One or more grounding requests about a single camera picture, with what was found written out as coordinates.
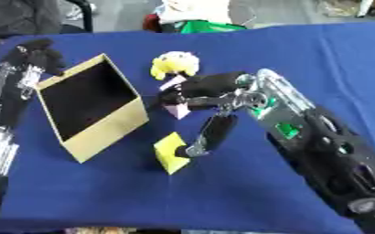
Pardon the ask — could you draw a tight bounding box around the white bag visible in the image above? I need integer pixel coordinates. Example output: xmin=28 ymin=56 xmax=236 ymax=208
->
xmin=156 ymin=0 xmax=234 ymax=26

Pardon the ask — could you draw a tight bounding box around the green bag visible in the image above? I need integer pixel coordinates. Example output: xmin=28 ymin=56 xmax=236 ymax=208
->
xmin=175 ymin=19 xmax=249 ymax=35

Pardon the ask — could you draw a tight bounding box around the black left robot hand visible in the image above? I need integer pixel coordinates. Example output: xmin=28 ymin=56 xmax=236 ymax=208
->
xmin=3 ymin=37 xmax=70 ymax=77

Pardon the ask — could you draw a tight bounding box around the black chair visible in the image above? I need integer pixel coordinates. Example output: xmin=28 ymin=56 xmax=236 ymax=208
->
xmin=59 ymin=0 xmax=95 ymax=34

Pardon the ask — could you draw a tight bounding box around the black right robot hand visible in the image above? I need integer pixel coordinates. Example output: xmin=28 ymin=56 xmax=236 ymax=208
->
xmin=156 ymin=71 xmax=249 ymax=158

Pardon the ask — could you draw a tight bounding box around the pink block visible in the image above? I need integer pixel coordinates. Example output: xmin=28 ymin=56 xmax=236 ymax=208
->
xmin=158 ymin=75 xmax=193 ymax=121

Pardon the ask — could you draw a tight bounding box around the yellow soft toy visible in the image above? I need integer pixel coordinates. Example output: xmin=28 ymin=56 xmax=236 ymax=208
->
xmin=149 ymin=50 xmax=202 ymax=81

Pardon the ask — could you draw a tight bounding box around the tan cardboard box black inside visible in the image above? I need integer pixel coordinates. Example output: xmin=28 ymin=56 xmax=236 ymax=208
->
xmin=34 ymin=53 xmax=151 ymax=165

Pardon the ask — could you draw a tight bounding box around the yellow block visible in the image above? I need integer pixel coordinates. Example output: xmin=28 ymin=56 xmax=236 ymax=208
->
xmin=152 ymin=131 xmax=193 ymax=176

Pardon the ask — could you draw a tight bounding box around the person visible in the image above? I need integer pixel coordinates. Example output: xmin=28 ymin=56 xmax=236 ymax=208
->
xmin=0 ymin=0 xmax=65 ymax=37

